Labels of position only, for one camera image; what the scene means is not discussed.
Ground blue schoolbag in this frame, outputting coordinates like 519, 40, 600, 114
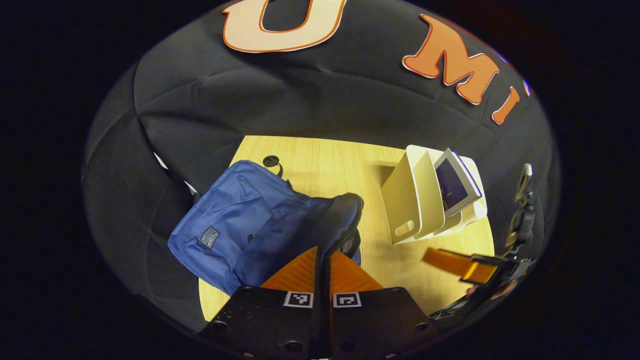
167, 160, 365, 297

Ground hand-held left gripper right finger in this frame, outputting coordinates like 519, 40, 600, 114
327, 250, 441, 360

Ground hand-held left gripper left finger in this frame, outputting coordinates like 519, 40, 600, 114
199, 246, 321, 360

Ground blue spine book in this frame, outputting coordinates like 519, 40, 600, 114
433, 148, 483, 218

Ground dark creased cloth panel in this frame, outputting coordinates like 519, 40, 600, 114
81, 60, 211, 331

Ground white bookshelf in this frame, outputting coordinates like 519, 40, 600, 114
381, 145, 488, 246

